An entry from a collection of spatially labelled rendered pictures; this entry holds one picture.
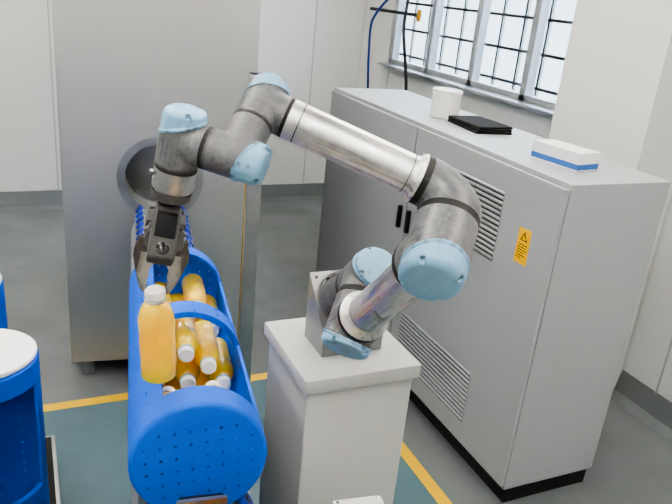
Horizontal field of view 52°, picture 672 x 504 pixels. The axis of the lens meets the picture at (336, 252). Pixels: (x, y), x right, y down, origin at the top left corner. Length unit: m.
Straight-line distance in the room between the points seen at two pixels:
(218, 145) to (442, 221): 0.40
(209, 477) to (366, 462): 0.53
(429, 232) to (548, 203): 1.52
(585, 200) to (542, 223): 0.17
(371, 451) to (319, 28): 5.27
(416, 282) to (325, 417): 0.65
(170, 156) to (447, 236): 0.49
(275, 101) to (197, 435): 0.69
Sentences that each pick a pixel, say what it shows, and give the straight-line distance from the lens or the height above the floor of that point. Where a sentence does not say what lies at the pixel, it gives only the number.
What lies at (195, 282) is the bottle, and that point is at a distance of 2.15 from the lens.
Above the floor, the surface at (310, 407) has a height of 1.07.
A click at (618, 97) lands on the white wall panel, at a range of 3.79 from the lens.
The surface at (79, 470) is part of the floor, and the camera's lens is 3.26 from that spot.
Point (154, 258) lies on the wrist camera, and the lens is 1.20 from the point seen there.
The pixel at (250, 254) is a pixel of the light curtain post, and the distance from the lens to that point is 2.81.
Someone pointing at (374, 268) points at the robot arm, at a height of 1.44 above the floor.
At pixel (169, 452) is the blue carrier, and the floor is 1.12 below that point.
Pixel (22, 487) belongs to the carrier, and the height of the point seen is 0.48.
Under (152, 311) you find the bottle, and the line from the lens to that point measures 1.33.
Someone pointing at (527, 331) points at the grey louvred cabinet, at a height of 0.83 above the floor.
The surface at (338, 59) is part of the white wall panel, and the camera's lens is 6.82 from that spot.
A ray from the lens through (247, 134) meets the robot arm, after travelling 1.18.
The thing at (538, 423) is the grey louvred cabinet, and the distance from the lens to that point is 3.08.
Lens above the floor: 2.03
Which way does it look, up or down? 21 degrees down
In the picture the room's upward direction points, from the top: 6 degrees clockwise
